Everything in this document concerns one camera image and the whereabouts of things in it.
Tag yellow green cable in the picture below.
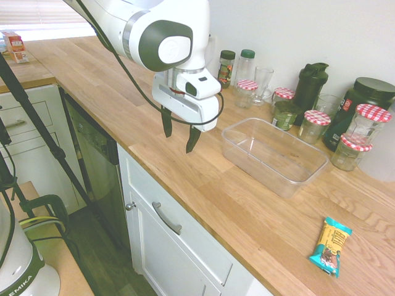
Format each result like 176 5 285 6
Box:
18 215 67 232

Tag white kitchen cabinet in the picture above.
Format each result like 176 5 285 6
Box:
117 143 272 296

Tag black shaker bottle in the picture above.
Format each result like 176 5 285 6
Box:
292 62 330 126

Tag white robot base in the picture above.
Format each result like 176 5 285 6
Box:
0 197 61 296

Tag black camera tripod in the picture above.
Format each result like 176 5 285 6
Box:
0 52 130 250

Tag teal protein bar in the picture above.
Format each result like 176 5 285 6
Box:
309 216 353 279

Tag tall clear glass mug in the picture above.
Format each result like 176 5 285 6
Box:
250 66 275 107

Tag dark lidded spice jar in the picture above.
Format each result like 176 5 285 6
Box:
217 49 236 89

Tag black dishwasher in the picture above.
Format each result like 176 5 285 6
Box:
60 88 134 257

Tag glass jar red checkered lid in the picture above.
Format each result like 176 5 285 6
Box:
343 104 393 146
330 134 373 172
297 110 331 145
234 79 259 109
271 87 296 115

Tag clear drinking glass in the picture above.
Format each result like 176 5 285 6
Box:
314 93 342 120

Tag white window blind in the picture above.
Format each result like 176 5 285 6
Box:
0 0 91 28

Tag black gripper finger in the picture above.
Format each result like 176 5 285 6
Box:
160 105 174 138
185 124 202 154

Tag orange white cardboard box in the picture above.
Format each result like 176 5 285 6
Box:
8 50 31 65
1 30 25 54

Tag large black protein tub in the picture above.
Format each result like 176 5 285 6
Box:
322 76 395 152

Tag clear plastic rectangular container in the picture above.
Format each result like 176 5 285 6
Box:
221 117 330 199

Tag silver bar drawer handle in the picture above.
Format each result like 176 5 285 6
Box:
4 119 27 130

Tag dark green clamp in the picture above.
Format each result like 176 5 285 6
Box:
17 194 70 236

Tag clear bottle green lid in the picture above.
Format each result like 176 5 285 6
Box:
236 49 256 86

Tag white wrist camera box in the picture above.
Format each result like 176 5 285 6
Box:
184 75 223 101

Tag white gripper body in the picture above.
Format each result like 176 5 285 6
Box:
151 72 222 133

